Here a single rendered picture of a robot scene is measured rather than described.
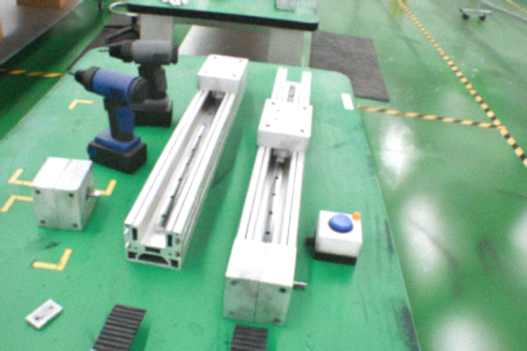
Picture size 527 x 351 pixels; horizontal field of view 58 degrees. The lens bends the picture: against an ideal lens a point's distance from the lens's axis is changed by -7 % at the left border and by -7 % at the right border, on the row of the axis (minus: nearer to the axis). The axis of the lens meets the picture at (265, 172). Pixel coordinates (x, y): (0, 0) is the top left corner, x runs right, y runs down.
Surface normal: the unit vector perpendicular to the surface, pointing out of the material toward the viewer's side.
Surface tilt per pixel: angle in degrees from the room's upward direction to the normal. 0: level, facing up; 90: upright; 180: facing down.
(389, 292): 0
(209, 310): 0
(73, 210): 90
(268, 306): 90
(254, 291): 90
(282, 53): 90
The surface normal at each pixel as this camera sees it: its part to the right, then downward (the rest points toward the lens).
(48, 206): 0.00, 0.55
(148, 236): 0.11, -0.84
